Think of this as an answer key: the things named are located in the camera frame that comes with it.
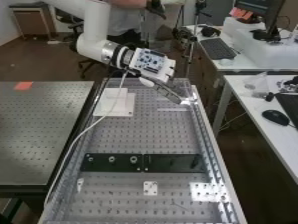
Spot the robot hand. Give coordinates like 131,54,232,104
127,47,188,105

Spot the black tripod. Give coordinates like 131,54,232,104
172,0,213,78

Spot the small white box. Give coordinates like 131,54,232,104
93,87,137,118

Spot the black keyboard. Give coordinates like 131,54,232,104
198,37,240,61
274,92,298,130

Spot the person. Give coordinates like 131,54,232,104
105,0,167,38

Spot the white desk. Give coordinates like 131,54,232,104
185,23,298,73
212,73,298,188

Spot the black office chair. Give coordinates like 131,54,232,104
52,8,87,35

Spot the clear plastic bag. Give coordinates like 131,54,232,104
242,71,270,98

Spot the orange paper note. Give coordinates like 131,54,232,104
229,7,256,21

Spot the white foam block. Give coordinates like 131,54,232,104
221,16,298,70

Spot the black plate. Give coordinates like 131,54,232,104
80,152,208,174

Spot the black computer screen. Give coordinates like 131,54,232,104
232,0,288,43

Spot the black computer mouse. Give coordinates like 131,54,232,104
261,109,292,127

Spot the white cable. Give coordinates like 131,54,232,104
43,68,131,210

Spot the small white metal bracket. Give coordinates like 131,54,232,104
141,180,160,197
75,177,87,194

